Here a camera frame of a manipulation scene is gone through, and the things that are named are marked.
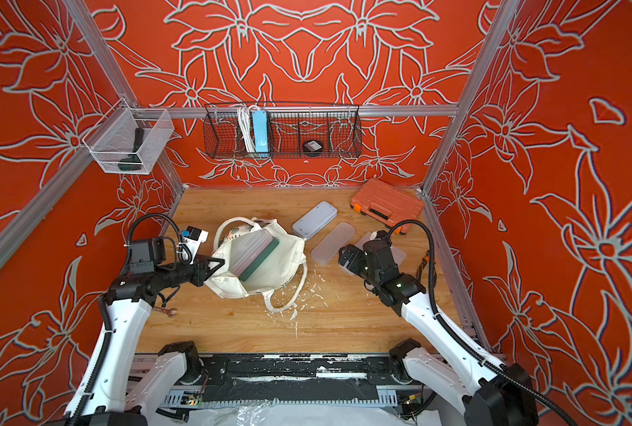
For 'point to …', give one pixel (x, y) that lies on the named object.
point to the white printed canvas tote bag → (281, 277)
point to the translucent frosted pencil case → (333, 243)
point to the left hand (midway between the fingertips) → (220, 260)
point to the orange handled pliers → (422, 264)
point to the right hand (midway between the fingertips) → (348, 252)
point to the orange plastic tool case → (389, 202)
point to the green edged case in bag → (248, 251)
